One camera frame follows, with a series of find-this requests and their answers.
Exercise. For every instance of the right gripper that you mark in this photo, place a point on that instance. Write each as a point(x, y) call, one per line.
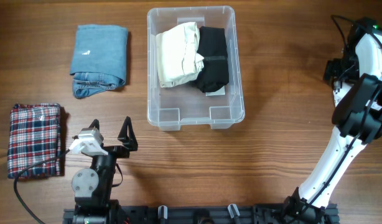
point(331, 68)

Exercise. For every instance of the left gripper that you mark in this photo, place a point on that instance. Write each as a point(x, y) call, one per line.
point(129, 142)

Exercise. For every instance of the white printed t-shirt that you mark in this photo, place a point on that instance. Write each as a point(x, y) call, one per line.
point(340, 89)

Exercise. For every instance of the blue denim jeans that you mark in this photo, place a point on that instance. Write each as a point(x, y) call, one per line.
point(99, 61)

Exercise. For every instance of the red plaid shirt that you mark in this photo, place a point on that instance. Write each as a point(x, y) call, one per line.
point(34, 138)

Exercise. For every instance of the cream cloth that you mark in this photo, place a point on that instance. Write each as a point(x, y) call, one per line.
point(178, 60)

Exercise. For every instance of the black garment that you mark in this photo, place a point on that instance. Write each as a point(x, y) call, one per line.
point(212, 47)

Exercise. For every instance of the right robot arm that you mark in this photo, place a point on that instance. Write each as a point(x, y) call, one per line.
point(356, 81)

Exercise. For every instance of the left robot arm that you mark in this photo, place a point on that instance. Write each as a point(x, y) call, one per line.
point(92, 186)

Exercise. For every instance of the clear plastic storage bin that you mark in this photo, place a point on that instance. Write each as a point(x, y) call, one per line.
point(171, 108)

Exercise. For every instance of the white label in bin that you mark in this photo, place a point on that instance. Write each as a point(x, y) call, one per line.
point(219, 92)

